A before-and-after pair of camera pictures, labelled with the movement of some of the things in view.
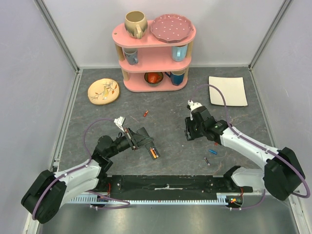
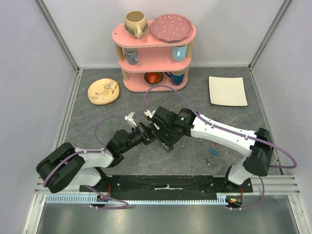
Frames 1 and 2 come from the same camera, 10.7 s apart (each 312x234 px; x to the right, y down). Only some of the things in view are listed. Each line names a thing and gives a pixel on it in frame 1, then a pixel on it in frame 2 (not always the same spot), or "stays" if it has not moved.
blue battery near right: [213, 151] stays
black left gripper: [129, 135] -> [143, 132]
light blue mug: [179, 52] stays
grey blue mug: [131, 55] stays
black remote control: [143, 131] -> [167, 138]
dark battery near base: [207, 162] stays
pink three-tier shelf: [148, 64] stays
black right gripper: [191, 129] -> [162, 138]
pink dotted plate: [171, 28] stays
